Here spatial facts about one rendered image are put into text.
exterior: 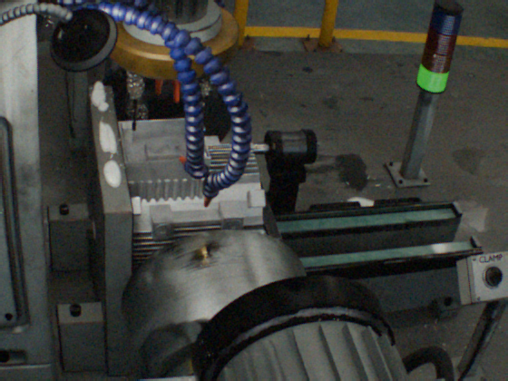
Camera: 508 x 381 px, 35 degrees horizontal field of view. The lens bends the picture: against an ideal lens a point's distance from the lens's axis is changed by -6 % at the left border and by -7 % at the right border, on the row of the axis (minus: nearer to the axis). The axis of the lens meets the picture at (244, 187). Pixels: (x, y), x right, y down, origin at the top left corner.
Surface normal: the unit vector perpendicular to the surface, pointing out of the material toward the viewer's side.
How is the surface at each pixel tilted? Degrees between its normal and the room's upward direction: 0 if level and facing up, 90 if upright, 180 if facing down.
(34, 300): 90
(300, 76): 0
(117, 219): 90
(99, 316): 0
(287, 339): 22
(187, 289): 28
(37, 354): 90
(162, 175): 90
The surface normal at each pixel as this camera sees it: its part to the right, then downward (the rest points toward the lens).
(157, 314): -0.64, -0.48
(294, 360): -0.27, -0.69
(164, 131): 0.22, 0.63
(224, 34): 0.11, -0.77
